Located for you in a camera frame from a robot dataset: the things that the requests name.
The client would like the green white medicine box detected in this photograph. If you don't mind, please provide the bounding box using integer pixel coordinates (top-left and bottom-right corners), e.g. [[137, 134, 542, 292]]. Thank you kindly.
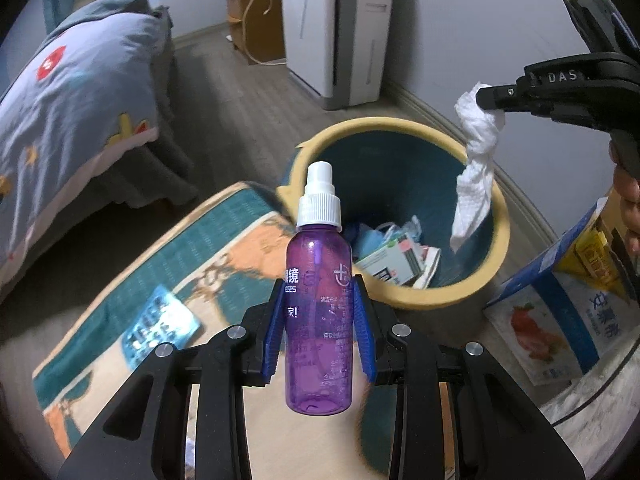
[[356, 235, 440, 289]]

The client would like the blue pill blister pack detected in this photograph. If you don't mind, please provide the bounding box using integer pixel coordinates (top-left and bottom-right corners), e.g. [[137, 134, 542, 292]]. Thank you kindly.
[[120, 285, 201, 370]]

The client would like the white air purifier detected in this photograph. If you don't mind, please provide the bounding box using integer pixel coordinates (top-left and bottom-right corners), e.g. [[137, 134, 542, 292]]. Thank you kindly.
[[282, 0, 393, 110]]

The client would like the wooden tv cabinet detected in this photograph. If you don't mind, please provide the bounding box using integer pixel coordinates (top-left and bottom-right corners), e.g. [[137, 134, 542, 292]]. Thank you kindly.
[[227, 0, 285, 64]]

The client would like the green orange patterned mat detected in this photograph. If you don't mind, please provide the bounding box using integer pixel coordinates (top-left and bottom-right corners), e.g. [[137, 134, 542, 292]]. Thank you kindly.
[[34, 183, 395, 479]]

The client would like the white power cable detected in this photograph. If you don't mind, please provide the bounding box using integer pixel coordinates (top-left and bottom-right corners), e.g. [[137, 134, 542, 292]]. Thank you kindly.
[[240, 0, 289, 68]]

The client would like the person right hand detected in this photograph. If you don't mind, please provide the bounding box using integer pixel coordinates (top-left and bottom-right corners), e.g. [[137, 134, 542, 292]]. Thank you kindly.
[[608, 142, 640, 256]]

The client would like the teal yellow trash bin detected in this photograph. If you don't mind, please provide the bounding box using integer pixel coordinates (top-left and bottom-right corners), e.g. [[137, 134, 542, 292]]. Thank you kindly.
[[277, 117, 510, 310]]

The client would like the white tissue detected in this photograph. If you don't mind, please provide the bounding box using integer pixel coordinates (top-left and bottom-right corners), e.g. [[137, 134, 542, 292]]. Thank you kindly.
[[449, 82, 506, 252]]

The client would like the light blue face mask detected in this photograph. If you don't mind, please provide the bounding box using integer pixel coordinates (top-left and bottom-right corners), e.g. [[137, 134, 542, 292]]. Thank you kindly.
[[344, 219, 422, 261]]

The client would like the purple spray bottle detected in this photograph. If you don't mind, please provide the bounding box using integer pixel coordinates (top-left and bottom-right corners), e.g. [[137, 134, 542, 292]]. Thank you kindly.
[[284, 162, 354, 416]]

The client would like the blue strawberry carton box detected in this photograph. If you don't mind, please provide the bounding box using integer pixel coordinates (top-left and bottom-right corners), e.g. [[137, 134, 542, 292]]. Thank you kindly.
[[484, 196, 639, 386]]

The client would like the cartoon print blue duvet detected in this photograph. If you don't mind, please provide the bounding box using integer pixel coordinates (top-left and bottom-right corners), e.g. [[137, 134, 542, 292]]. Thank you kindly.
[[1, 0, 166, 285]]

